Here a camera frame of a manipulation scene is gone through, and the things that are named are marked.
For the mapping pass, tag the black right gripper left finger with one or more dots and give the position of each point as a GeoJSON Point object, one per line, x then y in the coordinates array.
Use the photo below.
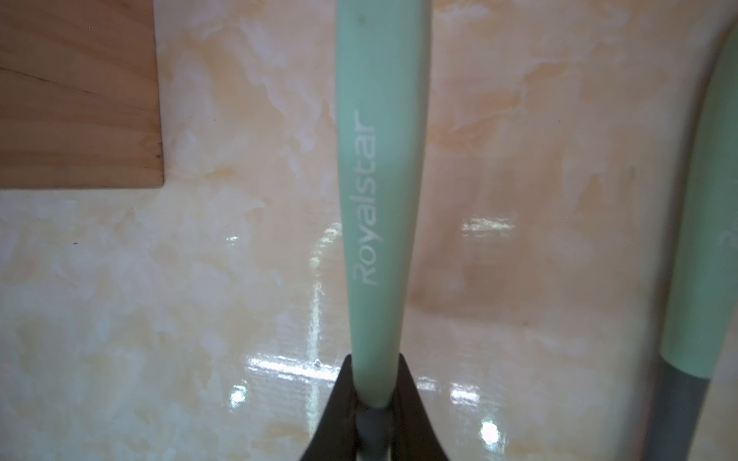
{"type": "Point", "coordinates": [335, 438]}

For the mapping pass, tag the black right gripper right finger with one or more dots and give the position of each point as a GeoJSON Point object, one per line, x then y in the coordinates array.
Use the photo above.
{"type": "Point", "coordinates": [413, 436]}

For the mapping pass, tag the grey turner green handle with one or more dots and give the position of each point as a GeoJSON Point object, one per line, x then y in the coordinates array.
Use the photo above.
{"type": "Point", "coordinates": [703, 290]}

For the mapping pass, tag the grey slotted spatula green handle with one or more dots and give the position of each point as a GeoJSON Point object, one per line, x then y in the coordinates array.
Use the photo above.
{"type": "Point", "coordinates": [382, 92]}

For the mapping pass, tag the wooden two-tier shelf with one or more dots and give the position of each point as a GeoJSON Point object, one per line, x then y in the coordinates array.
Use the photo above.
{"type": "Point", "coordinates": [80, 102]}

